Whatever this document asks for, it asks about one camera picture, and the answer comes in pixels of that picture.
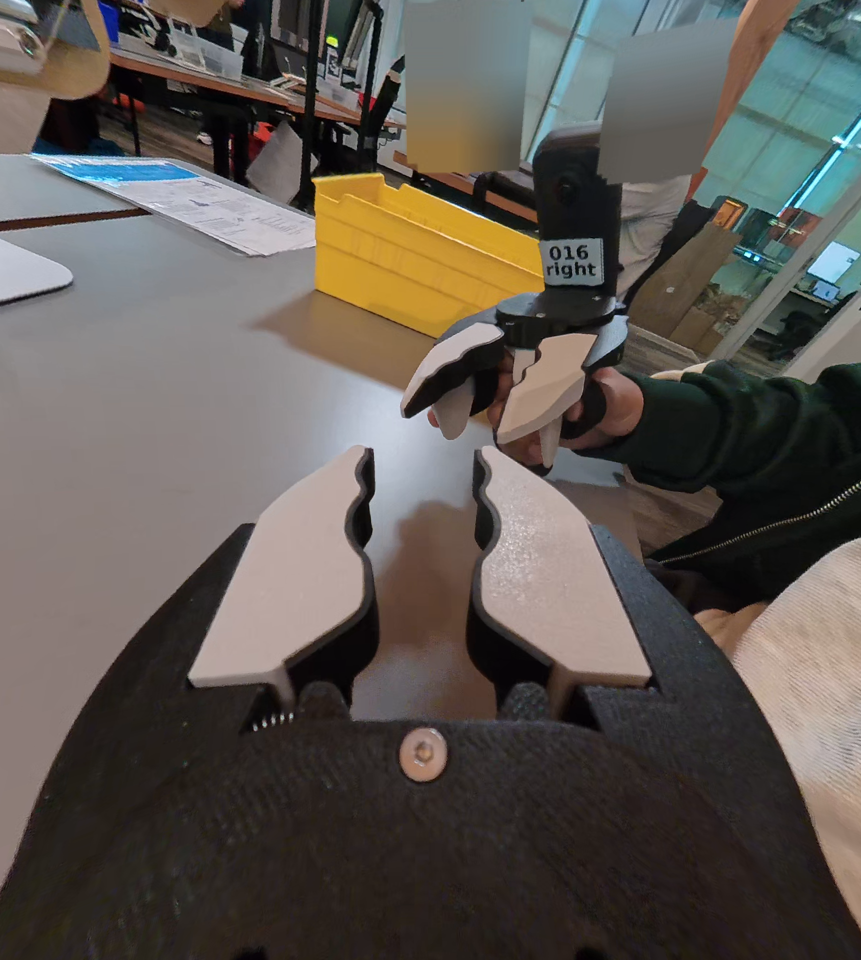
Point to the wooden top desk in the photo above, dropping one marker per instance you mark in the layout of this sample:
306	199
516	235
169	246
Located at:
250	86

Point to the brown cardboard box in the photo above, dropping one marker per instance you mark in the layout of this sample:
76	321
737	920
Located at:
682	292

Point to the person's right hand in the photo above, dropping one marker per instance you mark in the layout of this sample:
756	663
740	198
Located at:
622	405

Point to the blue plastic bin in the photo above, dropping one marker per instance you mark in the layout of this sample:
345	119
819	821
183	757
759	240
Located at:
108	15

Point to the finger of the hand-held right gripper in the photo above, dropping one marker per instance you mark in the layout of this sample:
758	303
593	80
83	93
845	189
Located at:
449	367
543	390

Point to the wooden post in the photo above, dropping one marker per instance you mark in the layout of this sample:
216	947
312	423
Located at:
753	75

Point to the grey desk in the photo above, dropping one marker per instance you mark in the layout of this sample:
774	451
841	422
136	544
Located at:
138	412

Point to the white pants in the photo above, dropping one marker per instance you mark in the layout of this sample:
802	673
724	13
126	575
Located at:
835	712

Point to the printed instruction sheet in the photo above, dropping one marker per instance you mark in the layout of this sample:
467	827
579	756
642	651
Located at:
198	202

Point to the yellow plastic bin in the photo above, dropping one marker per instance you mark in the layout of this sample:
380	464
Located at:
415	255

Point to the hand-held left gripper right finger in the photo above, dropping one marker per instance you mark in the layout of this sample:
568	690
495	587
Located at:
550	585

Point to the dark green zip jacket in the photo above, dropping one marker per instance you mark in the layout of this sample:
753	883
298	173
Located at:
775	540

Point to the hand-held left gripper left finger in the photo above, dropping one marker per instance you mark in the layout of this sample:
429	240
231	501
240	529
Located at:
288	585

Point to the person's right forearm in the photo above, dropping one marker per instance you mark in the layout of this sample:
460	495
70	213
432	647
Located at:
738	420

